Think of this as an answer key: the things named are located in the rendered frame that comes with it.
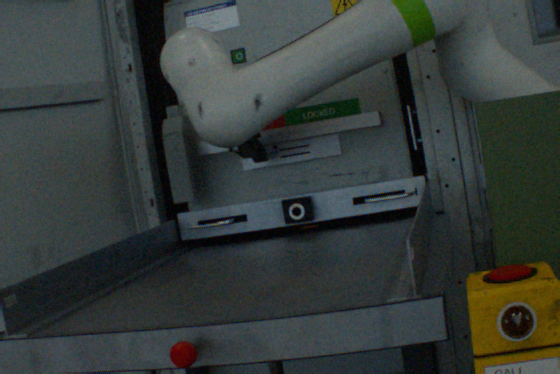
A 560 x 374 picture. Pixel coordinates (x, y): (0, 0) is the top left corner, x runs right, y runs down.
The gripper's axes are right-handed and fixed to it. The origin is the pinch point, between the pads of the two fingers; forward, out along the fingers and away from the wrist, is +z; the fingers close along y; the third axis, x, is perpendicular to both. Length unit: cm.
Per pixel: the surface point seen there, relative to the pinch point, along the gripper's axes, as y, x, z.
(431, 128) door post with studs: -0.5, 35.3, 3.1
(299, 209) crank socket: 9.8, 5.9, 9.2
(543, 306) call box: 57, 45, -69
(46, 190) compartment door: 9.9, -38.7, -17.4
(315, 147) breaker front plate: -2.3, 10.6, 6.6
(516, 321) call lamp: 58, 43, -70
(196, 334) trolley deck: 49, 6, -47
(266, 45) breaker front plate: -22.3, 4.1, -4.7
